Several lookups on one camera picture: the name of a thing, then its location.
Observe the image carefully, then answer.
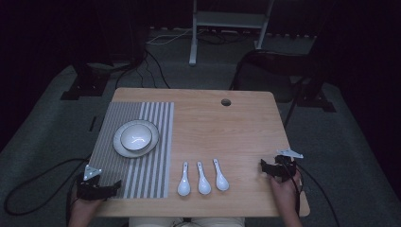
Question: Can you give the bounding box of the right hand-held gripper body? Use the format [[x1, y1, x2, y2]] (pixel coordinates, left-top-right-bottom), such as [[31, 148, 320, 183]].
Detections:
[[273, 148, 305, 183]]

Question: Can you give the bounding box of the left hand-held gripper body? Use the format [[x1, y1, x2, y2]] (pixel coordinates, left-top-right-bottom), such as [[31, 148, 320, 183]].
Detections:
[[76, 164, 104, 201]]

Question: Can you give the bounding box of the person's left hand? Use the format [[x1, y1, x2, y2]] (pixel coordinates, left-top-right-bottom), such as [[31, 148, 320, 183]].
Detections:
[[71, 188, 105, 218]]

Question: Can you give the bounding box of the person's right hand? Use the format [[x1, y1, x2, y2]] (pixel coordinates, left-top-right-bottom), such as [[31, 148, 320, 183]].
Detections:
[[268, 175, 304, 210]]

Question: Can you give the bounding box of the grey striped placemat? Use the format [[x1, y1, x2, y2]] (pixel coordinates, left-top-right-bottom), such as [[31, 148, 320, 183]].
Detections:
[[89, 100, 175, 200]]

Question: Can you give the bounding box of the white plate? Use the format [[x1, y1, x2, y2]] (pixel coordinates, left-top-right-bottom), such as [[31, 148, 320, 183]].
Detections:
[[113, 119, 161, 159]]

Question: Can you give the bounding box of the white ceramic spoon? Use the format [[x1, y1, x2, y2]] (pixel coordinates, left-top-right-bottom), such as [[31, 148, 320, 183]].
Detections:
[[212, 158, 231, 192], [177, 162, 192, 197], [196, 161, 213, 196]]

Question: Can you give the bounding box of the white bowl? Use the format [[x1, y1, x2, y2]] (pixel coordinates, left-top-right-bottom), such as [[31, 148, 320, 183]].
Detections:
[[119, 123, 153, 151]]

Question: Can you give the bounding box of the black stand base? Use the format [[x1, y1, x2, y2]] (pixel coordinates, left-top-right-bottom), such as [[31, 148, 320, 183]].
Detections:
[[296, 88, 337, 114], [60, 61, 111, 102]]

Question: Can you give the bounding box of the dark chair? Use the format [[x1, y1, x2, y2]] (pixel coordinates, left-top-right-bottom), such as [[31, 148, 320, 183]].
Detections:
[[229, 48, 327, 129]]

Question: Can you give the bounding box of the white metal stand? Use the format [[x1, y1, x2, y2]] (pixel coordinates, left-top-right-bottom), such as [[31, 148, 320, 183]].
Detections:
[[188, 0, 275, 66]]

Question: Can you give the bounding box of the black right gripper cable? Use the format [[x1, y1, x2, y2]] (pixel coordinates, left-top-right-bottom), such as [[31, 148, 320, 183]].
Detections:
[[285, 160, 340, 227]]

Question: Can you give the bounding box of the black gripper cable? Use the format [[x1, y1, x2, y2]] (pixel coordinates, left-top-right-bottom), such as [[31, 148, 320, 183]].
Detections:
[[285, 160, 340, 227], [3, 154, 93, 218]]

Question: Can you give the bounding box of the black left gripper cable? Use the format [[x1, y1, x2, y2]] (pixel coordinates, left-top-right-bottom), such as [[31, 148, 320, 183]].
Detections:
[[3, 154, 93, 218]]

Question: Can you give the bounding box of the black floor cable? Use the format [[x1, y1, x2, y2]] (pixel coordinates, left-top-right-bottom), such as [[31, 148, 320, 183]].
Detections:
[[113, 48, 172, 91]]

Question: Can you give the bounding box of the white floor cable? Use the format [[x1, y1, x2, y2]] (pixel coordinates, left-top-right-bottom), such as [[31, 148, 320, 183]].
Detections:
[[146, 28, 194, 45]]

